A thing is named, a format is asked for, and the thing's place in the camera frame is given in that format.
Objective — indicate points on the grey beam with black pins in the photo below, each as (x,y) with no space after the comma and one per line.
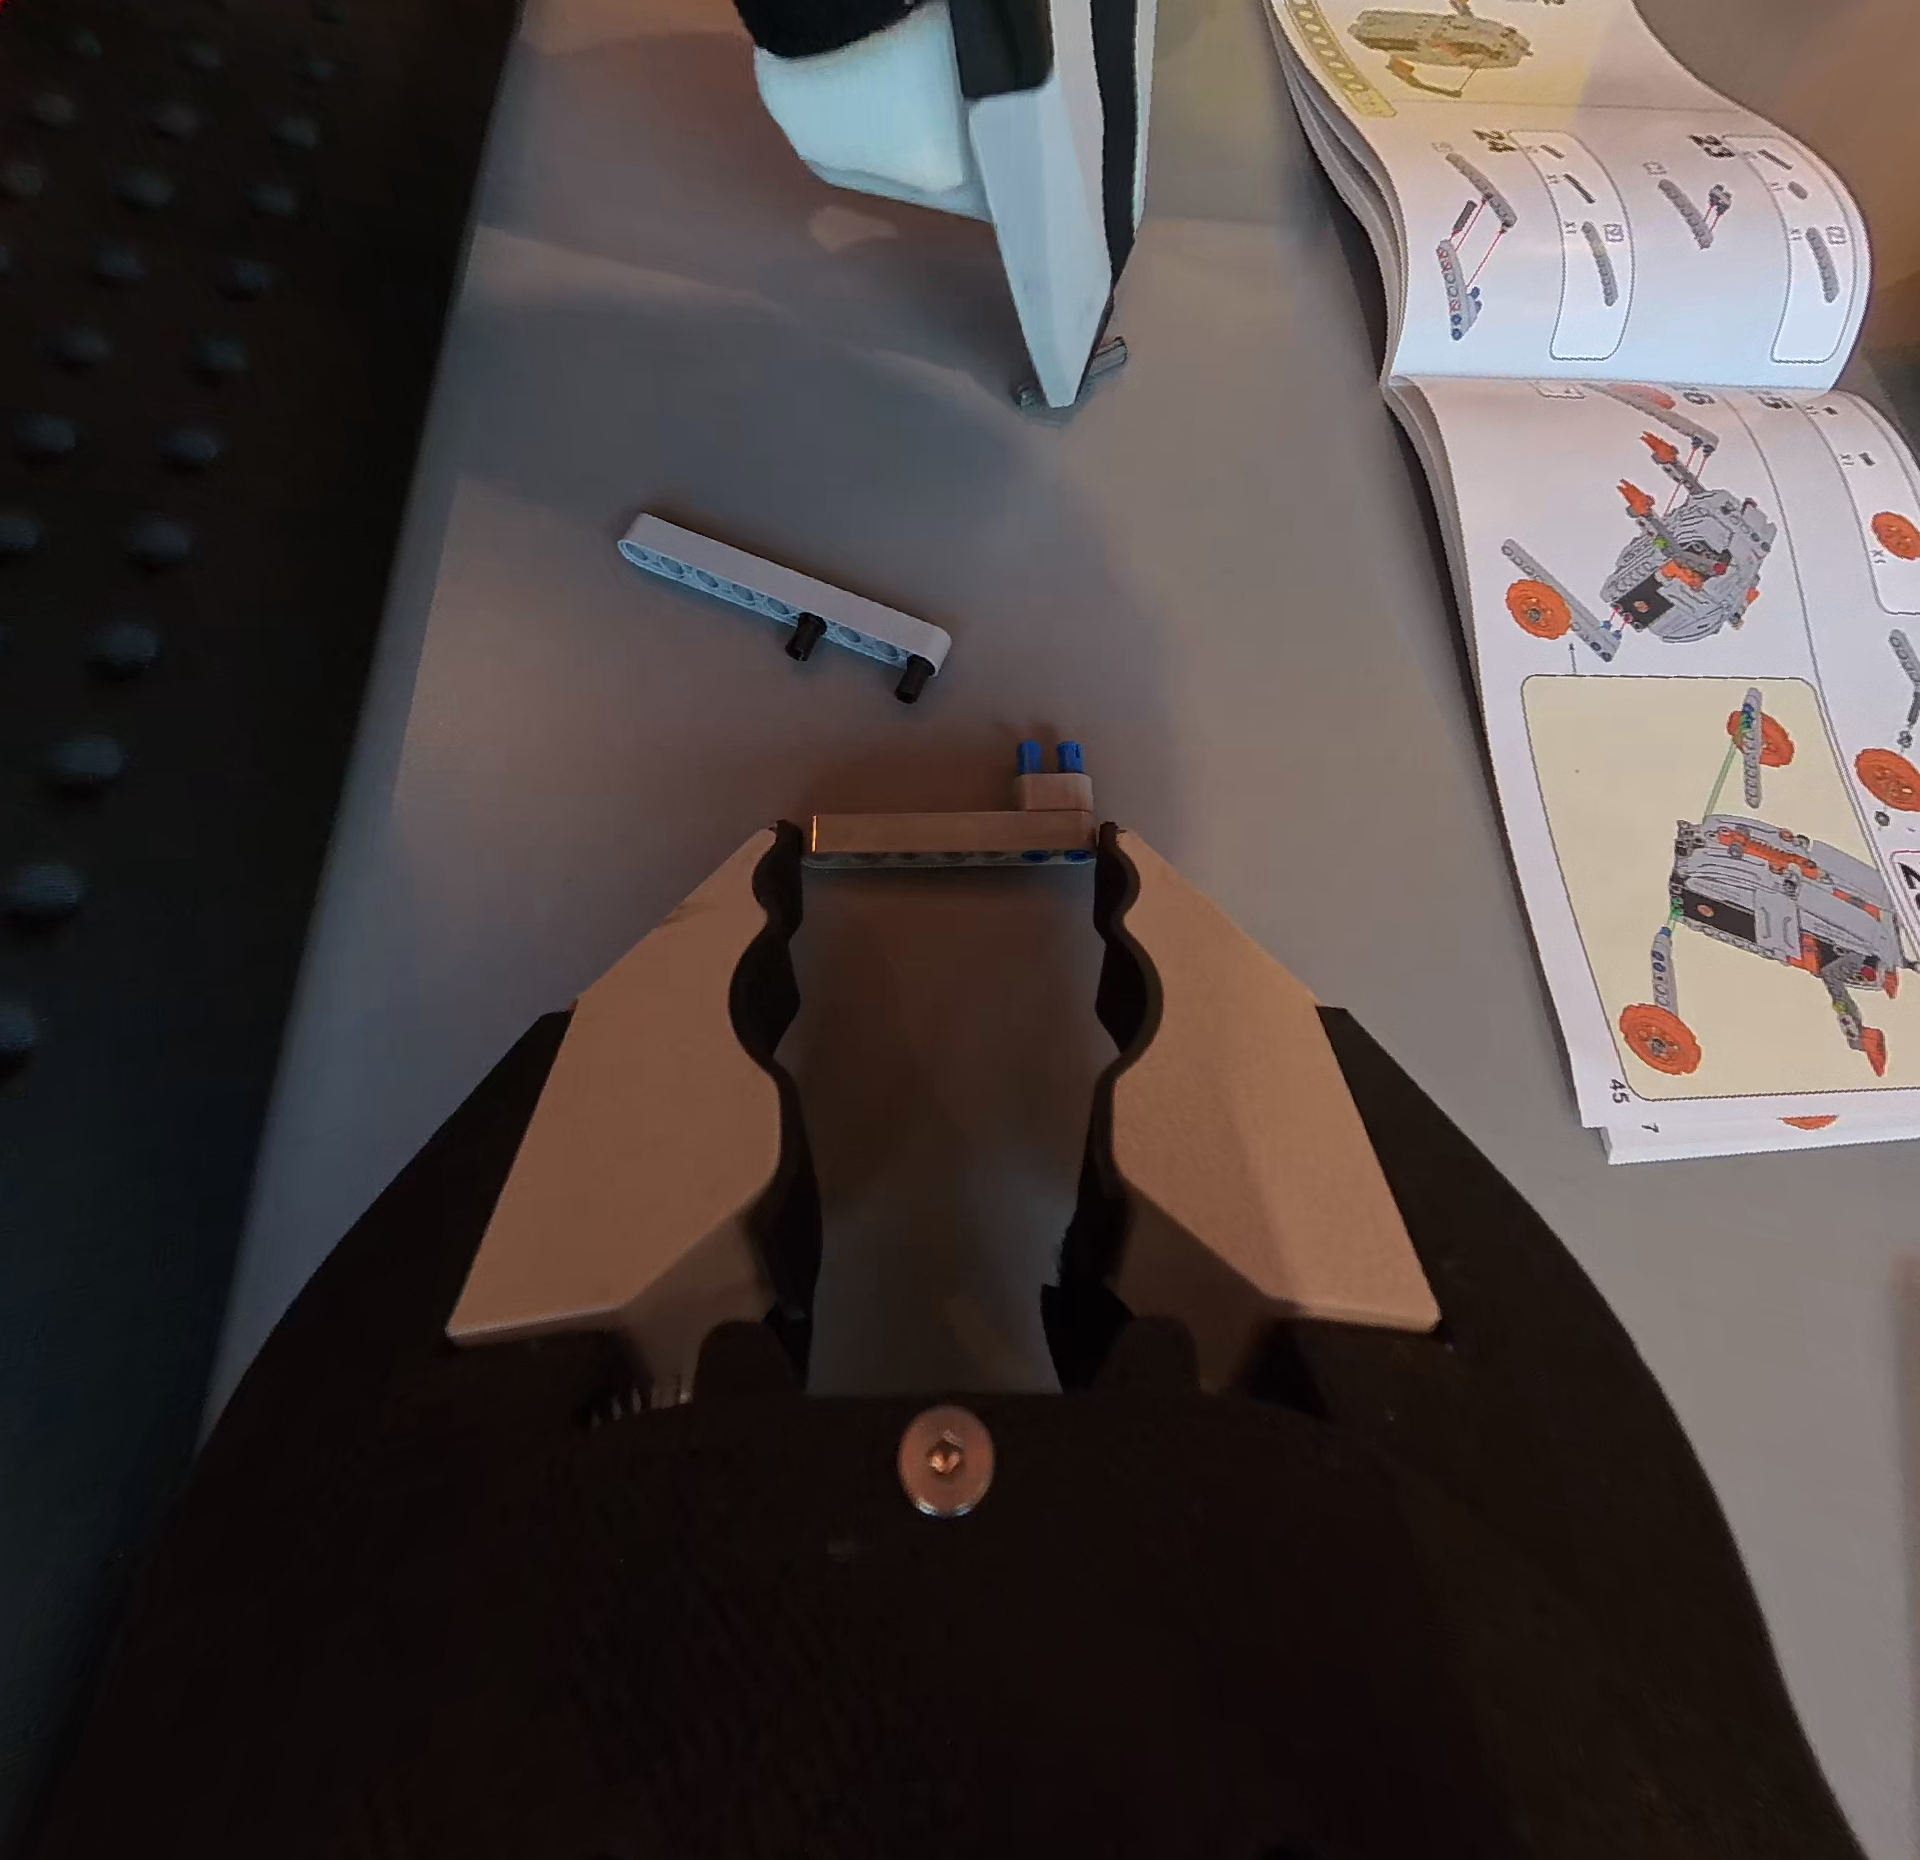
(750,583)

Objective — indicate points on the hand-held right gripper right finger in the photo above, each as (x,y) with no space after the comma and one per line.
(1259,1155)

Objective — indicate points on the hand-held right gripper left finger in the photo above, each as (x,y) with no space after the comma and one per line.
(630,1142)

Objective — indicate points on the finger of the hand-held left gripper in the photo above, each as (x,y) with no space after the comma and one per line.
(1157,0)
(1051,241)

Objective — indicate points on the grey beam with blue pins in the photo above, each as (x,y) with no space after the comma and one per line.
(930,838)

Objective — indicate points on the small grey brick piece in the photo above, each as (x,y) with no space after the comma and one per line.
(1110,354)

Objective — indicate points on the open instruction booklet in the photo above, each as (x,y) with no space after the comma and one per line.
(1650,542)

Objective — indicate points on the grey desk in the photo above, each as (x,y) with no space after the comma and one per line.
(1228,615)

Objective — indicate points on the black studded mat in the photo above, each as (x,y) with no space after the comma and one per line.
(196,542)

